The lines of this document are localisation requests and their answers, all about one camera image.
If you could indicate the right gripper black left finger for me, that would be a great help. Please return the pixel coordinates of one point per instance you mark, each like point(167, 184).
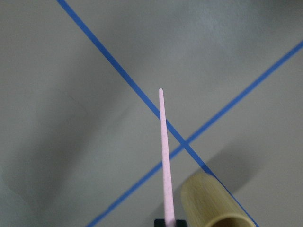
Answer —
point(159, 223)

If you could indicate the brown paper table cover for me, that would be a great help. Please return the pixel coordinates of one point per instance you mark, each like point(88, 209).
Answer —
point(74, 136)

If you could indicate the pink chopstick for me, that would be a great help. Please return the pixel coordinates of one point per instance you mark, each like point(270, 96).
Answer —
point(169, 214)

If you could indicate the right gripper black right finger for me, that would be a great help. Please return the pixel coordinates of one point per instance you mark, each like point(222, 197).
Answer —
point(180, 223)

